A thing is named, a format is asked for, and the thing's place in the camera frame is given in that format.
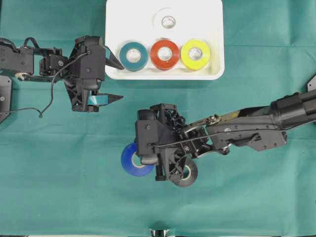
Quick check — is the white plastic case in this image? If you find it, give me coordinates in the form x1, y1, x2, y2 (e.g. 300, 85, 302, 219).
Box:
105, 0, 225, 80

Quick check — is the black right camera cable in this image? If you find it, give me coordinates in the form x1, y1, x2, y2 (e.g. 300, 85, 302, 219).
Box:
150, 130, 262, 150

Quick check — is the green table cloth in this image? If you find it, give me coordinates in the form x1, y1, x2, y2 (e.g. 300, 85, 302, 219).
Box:
0, 0, 316, 236

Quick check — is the black tape roll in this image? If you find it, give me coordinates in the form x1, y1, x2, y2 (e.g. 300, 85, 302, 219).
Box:
172, 162, 198, 187

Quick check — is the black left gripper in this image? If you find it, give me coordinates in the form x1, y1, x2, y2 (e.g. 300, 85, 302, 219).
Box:
64, 45, 124, 112

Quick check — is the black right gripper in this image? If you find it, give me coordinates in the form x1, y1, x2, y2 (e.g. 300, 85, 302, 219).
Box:
150, 104, 212, 182

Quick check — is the black camera cable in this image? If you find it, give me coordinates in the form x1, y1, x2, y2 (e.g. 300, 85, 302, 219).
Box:
150, 130, 262, 150
0, 50, 91, 119

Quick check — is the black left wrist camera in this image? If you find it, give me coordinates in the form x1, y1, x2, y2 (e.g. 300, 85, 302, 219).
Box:
71, 36, 106, 81

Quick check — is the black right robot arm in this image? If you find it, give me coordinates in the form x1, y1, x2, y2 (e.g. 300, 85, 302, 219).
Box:
149, 90, 316, 187

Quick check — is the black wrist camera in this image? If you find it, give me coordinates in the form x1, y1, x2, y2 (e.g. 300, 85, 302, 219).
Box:
71, 36, 106, 81
134, 109, 178, 166

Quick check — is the white tape roll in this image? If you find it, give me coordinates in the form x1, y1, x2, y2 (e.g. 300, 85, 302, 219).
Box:
153, 7, 180, 38

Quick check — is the black left camera cable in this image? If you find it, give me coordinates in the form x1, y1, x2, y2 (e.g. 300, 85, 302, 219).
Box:
0, 50, 91, 119

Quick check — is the red tape roll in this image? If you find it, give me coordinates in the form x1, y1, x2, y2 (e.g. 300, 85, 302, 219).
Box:
150, 39, 180, 71

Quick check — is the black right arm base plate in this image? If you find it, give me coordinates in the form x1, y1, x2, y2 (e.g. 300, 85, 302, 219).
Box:
307, 75, 316, 92

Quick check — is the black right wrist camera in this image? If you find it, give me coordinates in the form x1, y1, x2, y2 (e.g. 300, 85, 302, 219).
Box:
134, 109, 178, 166

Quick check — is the green tape roll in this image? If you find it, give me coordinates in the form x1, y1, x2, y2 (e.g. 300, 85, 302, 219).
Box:
119, 41, 149, 72

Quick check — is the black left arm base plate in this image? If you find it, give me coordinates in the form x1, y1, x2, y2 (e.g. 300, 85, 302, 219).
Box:
0, 76, 12, 122

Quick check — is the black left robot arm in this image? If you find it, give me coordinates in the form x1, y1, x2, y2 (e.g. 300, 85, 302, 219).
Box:
0, 36, 124, 112

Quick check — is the yellow tape roll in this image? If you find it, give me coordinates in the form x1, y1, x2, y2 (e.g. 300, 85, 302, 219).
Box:
181, 39, 211, 71

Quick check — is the blue tape roll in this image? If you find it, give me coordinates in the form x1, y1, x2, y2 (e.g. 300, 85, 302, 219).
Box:
120, 142, 154, 177

